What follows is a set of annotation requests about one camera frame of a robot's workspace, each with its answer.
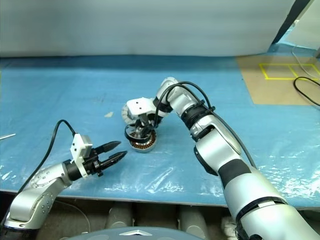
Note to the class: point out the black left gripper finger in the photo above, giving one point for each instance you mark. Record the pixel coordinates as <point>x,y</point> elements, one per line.
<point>108,147</point>
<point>113,158</point>

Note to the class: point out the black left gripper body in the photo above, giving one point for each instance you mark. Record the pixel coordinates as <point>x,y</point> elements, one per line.
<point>92,165</point>

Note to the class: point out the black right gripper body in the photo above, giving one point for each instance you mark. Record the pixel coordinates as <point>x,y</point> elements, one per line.
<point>147,121</point>

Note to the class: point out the round grey motor lid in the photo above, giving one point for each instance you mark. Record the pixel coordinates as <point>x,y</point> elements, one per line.
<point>124,115</point>

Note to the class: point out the motor housing with copper windings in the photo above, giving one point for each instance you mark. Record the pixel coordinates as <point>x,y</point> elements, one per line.
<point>145,147</point>

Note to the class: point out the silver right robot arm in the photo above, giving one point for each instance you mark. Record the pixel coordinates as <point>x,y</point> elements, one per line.
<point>225,150</point>

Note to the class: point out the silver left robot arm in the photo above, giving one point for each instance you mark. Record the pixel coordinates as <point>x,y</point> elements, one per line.
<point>37,185</point>

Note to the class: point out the small beige tape scrap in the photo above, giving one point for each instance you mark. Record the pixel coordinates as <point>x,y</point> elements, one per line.
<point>109,114</point>

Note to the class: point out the grey rounded cylinder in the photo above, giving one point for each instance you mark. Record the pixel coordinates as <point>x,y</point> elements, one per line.
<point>192,220</point>
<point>120,216</point>

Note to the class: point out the blue plastic table cover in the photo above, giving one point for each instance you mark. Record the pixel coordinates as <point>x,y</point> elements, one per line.
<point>87,85</point>

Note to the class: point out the grey-blue robot torso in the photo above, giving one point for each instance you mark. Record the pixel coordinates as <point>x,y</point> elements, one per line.
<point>140,233</point>

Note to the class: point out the thin silver metal tool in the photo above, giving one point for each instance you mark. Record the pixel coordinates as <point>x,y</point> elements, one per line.
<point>7,136</point>

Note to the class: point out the white backdrop panel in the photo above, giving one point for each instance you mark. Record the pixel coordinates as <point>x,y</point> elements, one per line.
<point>150,25</point>

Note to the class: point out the brown cardboard sheet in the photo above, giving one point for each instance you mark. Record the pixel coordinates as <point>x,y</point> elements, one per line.
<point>272,92</point>

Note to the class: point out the small white rounded part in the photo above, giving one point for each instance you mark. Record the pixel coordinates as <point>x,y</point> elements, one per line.
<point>228,226</point>

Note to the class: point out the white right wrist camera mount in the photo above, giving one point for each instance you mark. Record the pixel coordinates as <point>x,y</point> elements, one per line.
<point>138,106</point>

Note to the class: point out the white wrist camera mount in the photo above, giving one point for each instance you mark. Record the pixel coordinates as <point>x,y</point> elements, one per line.
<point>138,106</point>
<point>77,147</point>

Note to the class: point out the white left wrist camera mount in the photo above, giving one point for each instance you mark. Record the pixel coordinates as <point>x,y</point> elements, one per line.
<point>77,147</point>

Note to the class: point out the black upright post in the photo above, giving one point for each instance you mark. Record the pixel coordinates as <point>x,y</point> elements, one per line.
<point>290,22</point>

